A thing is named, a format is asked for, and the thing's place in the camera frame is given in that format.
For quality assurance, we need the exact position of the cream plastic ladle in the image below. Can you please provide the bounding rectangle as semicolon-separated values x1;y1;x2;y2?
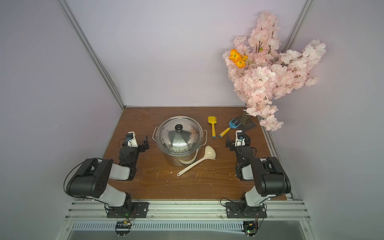
177;146;216;177

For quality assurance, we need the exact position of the stainless steel pot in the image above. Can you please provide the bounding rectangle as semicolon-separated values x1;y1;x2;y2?
152;115;208;167

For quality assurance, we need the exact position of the glass pot lid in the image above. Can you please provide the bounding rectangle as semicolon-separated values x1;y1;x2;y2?
155;115;205;157

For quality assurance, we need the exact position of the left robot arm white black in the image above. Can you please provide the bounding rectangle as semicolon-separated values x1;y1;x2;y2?
63;132;150;211

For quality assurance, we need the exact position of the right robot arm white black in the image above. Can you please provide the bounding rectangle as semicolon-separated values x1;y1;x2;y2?
226;130;292;209

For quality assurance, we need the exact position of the blue yellow toy rake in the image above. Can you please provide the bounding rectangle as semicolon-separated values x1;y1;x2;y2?
219;119;241;138

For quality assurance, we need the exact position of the yellow toy shovel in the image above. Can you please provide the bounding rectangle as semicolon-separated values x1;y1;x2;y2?
208;116;217;139

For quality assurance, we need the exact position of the left circuit board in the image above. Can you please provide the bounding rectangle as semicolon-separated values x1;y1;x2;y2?
115;220;133;238

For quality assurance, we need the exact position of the circuit board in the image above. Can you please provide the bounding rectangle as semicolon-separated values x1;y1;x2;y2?
115;220;133;238
242;221;259;238

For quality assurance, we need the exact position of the right circuit board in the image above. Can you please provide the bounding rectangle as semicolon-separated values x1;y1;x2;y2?
242;221;259;238

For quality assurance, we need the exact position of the pink artificial blossom tree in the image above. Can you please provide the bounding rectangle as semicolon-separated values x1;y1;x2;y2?
223;12;326;131

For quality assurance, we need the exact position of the orange artificial flower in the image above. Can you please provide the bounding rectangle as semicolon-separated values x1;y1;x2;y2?
229;49;249;69

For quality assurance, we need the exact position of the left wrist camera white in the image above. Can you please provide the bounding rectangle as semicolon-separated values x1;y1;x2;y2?
123;131;138;148

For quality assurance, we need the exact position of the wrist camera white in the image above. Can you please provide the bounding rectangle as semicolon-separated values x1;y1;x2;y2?
123;131;138;148
235;130;246;147

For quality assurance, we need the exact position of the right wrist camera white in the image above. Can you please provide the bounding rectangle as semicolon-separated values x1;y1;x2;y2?
235;130;246;147

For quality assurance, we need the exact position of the dark tree base plate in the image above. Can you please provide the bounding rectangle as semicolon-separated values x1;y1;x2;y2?
235;115;256;132

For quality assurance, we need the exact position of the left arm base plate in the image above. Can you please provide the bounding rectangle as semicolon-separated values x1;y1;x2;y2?
107;202;150;219

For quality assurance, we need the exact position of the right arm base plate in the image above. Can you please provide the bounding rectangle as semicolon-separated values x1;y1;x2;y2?
225;202;267;219

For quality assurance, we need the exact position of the aluminium mounting rail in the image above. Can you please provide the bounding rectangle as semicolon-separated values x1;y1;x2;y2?
64;200;311;221

